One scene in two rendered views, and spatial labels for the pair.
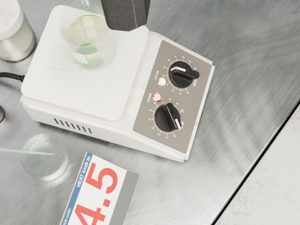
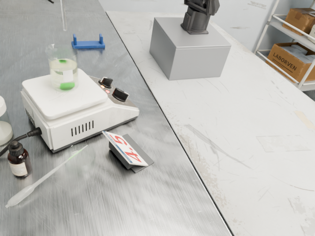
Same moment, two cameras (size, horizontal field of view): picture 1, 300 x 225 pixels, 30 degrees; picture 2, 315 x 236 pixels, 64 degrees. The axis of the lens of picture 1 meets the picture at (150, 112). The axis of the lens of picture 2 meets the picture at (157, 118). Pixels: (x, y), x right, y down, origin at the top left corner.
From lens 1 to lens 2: 0.46 m
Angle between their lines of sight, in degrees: 47
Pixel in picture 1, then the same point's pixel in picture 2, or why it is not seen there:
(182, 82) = (108, 85)
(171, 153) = (133, 110)
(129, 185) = (129, 139)
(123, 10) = not seen: outside the picture
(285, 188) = (174, 101)
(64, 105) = (77, 106)
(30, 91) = (52, 112)
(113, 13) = not seen: outside the picture
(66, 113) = (78, 116)
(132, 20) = not seen: outside the picture
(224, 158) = (147, 107)
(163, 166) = (131, 125)
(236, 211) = (172, 117)
